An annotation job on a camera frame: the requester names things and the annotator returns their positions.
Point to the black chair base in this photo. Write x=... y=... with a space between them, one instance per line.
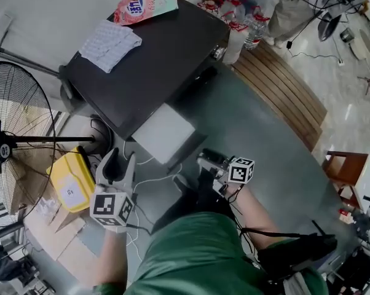
x=329 y=26

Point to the black floor fan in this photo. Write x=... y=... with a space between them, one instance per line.
x=2 y=149

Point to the cluster of plastic water bottles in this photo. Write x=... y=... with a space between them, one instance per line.
x=234 y=20

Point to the pink detergent bag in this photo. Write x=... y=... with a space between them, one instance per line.
x=142 y=6

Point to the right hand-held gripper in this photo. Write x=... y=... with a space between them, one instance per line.
x=240 y=171

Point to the person's left hand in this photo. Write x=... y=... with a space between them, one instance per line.
x=115 y=228

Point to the folded white cloth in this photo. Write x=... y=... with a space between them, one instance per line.
x=109 y=45

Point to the white drawer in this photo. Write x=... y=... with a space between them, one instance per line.
x=165 y=131

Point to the person's right forearm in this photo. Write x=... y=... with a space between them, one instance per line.
x=255 y=217

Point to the flat cardboard sheet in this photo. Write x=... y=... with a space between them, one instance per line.
x=65 y=250

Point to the brown wooden stool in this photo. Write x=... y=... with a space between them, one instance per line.
x=341 y=167

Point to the person's green shirt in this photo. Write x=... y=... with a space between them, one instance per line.
x=197 y=257

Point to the person's left forearm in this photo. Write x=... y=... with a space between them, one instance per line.
x=111 y=257

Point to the person's grey shoe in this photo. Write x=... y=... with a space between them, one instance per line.
x=180 y=183

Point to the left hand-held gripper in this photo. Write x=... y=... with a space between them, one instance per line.
x=106 y=207

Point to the silver washing machine knob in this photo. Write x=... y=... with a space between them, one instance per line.
x=218 y=53

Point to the brown cardboard box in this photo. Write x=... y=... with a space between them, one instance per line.
x=25 y=180

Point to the black hip pouch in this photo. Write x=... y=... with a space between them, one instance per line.
x=295 y=250

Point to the person's black trousers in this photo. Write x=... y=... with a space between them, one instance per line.
x=200 y=198

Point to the wooden slat panel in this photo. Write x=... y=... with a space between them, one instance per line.
x=280 y=94

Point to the black washing machine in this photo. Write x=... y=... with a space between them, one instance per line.
x=142 y=72

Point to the yellow plastic case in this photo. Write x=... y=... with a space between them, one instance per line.
x=71 y=183

